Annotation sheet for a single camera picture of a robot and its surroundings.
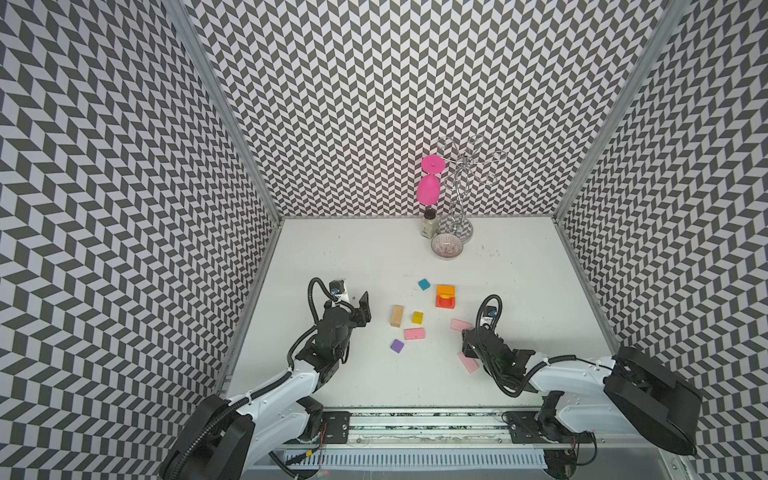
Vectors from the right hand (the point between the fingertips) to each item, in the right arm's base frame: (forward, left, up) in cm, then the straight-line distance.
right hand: (469, 341), depth 89 cm
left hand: (+10, +33, +13) cm, 37 cm away
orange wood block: (+16, +6, +3) cm, 17 cm away
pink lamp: (+41, +10, +25) cm, 50 cm away
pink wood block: (-7, +1, +2) cm, 7 cm away
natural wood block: (+7, +22, +3) cm, 23 cm away
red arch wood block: (+11, +5, +4) cm, 13 cm away
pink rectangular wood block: (+2, +16, +2) cm, 17 cm away
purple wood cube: (-2, +22, +2) cm, 22 cm away
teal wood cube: (+19, +12, +2) cm, 23 cm away
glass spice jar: (+41, +9, +9) cm, 43 cm away
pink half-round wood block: (+5, +2, +1) cm, 5 cm away
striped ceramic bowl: (+34, +3, +5) cm, 34 cm away
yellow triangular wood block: (+7, +15, +3) cm, 17 cm away
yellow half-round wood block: (+14, +5, +2) cm, 15 cm away
